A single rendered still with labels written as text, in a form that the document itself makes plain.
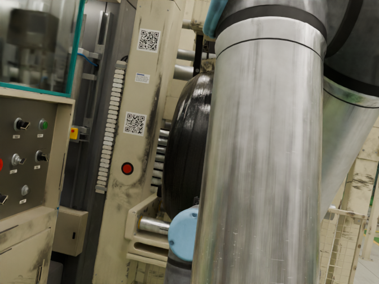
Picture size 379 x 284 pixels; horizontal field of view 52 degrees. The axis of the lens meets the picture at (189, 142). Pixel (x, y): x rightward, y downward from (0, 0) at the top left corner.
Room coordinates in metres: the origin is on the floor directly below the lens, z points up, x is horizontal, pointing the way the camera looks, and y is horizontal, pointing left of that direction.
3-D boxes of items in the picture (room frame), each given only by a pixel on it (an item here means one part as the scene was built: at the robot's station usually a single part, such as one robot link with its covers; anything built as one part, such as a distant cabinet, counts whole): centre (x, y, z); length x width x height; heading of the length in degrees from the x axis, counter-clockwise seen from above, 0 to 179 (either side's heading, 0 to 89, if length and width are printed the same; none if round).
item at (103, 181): (1.39, 0.28, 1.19); 0.05 x 0.04 x 0.48; 171
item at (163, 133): (1.79, 0.09, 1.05); 0.20 x 0.15 x 0.30; 81
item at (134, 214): (1.41, 0.11, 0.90); 0.40 x 0.03 x 0.10; 171
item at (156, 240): (1.25, -0.04, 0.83); 0.36 x 0.09 x 0.06; 81
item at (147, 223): (1.25, -0.05, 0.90); 0.35 x 0.05 x 0.05; 81
